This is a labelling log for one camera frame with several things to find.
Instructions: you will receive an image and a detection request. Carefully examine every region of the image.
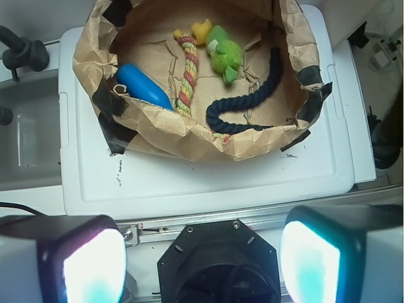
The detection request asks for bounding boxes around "dark shoe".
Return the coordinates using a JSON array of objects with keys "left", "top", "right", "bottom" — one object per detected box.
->
[{"left": 367, "top": 107, "right": 403, "bottom": 177}]

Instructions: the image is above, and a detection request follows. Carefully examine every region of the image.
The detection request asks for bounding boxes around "blue plastic bottle toy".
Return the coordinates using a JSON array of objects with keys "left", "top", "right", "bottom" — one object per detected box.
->
[{"left": 116, "top": 64, "right": 174, "bottom": 111}]

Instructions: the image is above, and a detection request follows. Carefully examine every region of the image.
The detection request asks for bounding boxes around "green plush animal toy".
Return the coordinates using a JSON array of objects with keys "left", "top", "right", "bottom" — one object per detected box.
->
[{"left": 206, "top": 25, "right": 242, "bottom": 85}]

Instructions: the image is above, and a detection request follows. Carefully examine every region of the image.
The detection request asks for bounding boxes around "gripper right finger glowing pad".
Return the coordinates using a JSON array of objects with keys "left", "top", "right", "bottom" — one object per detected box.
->
[{"left": 280, "top": 205, "right": 403, "bottom": 302}]

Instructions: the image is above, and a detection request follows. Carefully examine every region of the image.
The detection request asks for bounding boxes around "aluminium rail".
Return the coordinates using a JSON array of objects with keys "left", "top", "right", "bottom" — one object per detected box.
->
[{"left": 117, "top": 184, "right": 403, "bottom": 247}]

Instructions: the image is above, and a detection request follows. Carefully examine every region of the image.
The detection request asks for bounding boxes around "black knob handle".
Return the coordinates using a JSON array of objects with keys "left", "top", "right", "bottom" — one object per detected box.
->
[{"left": 1, "top": 26, "right": 50, "bottom": 82}]

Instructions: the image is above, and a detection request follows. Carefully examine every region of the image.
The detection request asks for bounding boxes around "clear plastic bin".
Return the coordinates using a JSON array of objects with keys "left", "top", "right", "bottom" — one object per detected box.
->
[{"left": 1, "top": 70, "right": 61, "bottom": 191}]

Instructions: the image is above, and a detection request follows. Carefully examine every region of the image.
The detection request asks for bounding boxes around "black octagonal mount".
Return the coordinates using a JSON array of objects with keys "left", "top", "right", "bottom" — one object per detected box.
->
[{"left": 157, "top": 220, "right": 282, "bottom": 302}]

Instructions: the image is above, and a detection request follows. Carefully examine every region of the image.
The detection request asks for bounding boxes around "white plastic bin lid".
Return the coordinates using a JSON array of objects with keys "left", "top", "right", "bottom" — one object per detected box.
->
[{"left": 57, "top": 4, "right": 356, "bottom": 217}]

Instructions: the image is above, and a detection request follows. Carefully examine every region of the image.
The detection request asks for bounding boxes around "black cable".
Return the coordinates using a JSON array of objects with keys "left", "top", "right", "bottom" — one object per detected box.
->
[{"left": 0, "top": 201, "right": 38, "bottom": 216}]

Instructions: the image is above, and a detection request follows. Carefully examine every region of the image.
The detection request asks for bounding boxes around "white power adapter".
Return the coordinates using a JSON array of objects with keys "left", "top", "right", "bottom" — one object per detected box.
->
[{"left": 371, "top": 38, "right": 401, "bottom": 69}]

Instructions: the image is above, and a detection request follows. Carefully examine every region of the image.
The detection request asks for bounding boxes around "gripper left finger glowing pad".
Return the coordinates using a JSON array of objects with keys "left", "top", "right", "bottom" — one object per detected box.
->
[{"left": 1, "top": 215, "right": 127, "bottom": 302}]

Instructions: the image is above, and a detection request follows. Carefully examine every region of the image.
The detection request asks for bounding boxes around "dark navy rope toy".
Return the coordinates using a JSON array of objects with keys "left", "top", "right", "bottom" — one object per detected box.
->
[{"left": 206, "top": 47, "right": 283, "bottom": 135}]

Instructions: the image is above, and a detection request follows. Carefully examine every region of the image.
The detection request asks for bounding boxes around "yellow rubber duck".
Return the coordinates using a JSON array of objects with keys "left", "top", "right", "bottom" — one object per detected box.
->
[{"left": 191, "top": 19, "right": 213, "bottom": 45}]

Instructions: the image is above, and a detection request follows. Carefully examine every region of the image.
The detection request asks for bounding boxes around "brown paper bag bin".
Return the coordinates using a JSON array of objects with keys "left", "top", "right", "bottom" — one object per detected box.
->
[{"left": 73, "top": 1, "right": 332, "bottom": 162}]

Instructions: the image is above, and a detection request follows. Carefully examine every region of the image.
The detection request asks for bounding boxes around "multicolour rope toy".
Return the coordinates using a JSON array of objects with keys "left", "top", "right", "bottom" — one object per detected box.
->
[{"left": 174, "top": 30, "right": 199, "bottom": 117}]

